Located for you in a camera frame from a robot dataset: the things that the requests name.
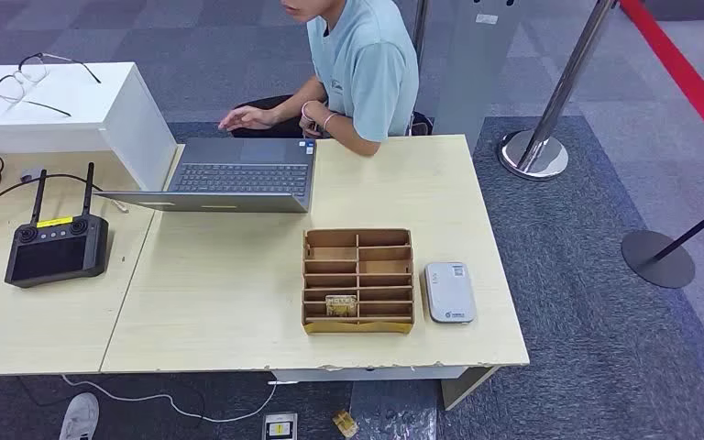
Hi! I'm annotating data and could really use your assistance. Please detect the person's left hand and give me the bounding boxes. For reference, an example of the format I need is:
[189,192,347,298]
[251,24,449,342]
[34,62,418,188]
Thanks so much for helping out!
[298,112,327,139]

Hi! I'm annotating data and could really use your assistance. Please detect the person's right hand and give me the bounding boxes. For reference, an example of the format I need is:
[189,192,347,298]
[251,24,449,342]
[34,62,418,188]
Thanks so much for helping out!
[218,105,278,132]

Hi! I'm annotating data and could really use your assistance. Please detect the wooden card organizer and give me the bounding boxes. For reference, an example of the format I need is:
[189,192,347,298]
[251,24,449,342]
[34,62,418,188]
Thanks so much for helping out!
[301,227,416,336]

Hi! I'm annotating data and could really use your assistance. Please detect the person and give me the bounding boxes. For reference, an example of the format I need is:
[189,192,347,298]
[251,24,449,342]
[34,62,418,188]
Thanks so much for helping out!
[218,0,435,158]

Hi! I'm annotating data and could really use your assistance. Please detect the white card reader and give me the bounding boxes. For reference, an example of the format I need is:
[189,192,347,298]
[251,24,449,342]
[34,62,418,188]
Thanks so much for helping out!
[423,261,477,325]

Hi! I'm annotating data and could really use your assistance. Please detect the grey laptop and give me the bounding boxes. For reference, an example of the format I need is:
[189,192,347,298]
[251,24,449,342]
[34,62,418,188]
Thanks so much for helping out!
[92,137,318,215]

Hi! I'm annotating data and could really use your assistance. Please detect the thin chrome pole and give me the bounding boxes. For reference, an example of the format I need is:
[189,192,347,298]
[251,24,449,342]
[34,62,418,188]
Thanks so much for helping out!
[403,0,435,138]

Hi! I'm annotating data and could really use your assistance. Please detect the grey metal kiosk panel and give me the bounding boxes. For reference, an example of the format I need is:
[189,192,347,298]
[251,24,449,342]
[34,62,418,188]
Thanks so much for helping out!
[432,0,526,154]

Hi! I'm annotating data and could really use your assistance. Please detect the white cabinet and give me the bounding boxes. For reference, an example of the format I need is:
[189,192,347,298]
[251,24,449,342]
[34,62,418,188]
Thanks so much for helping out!
[0,60,178,193]

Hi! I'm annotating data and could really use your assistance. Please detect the black-rimmed eyeglasses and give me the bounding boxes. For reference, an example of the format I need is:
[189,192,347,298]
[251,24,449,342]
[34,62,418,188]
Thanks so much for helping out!
[0,51,103,118]

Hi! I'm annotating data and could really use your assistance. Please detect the black remote controller with antennas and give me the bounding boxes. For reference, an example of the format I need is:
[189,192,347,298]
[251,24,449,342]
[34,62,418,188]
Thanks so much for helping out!
[4,161,110,289]

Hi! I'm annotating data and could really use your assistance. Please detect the clear plastic sheet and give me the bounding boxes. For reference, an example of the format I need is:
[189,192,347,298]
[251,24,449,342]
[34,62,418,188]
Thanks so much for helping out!
[349,379,439,440]

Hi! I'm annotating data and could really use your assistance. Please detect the small yellow paper scrap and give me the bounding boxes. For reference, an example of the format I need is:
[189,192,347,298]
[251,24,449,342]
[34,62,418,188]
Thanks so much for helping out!
[332,410,360,440]

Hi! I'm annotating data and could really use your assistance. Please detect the pale desk leg panel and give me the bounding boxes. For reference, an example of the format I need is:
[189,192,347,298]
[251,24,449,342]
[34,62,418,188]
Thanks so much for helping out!
[439,366,502,412]

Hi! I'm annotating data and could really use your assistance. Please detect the metal floor socket plate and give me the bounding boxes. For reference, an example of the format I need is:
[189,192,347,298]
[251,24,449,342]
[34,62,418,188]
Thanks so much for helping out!
[261,412,299,440]

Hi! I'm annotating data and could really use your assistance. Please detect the white shoe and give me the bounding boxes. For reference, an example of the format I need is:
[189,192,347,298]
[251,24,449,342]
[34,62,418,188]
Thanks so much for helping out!
[58,391,101,440]

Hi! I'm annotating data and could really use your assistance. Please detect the red barrier belt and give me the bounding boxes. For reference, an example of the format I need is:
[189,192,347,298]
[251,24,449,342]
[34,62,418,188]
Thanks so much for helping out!
[619,0,704,166]

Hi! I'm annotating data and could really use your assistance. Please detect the long black cable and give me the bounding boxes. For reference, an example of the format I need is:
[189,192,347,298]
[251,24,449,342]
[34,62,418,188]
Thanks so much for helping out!
[0,172,105,230]

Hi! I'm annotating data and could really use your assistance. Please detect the chrome stanchion post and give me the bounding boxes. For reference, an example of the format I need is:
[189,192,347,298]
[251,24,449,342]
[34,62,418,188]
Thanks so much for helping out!
[497,0,617,182]

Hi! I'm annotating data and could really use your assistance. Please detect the white cable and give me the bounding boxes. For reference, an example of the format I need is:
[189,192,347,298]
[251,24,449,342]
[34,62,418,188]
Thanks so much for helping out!
[60,374,300,424]

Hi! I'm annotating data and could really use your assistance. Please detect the black stanchion post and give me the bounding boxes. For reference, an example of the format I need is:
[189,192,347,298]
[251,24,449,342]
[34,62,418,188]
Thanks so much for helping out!
[621,192,704,290]

